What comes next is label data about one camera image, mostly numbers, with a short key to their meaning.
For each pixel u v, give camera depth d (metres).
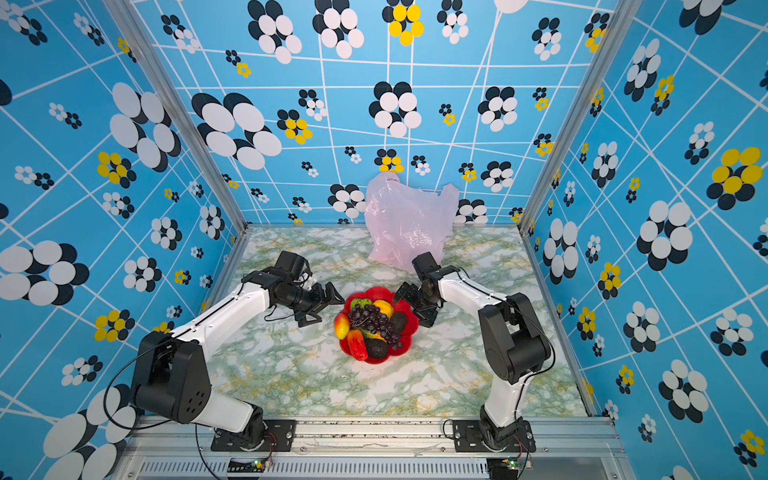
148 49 0.75
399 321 0.88
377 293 0.96
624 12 0.68
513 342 0.48
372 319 0.85
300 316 0.78
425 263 0.75
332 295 0.78
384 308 0.90
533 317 0.50
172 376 0.43
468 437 0.73
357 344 0.81
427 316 0.82
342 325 0.84
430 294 0.71
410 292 0.84
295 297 0.72
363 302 0.91
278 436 0.73
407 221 0.93
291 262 0.70
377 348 0.82
